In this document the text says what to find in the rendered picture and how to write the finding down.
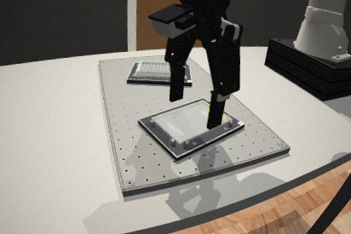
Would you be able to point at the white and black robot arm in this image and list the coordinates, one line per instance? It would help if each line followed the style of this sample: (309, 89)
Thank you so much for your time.
(321, 34)

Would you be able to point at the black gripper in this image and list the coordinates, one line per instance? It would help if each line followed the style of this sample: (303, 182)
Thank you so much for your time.
(223, 55)

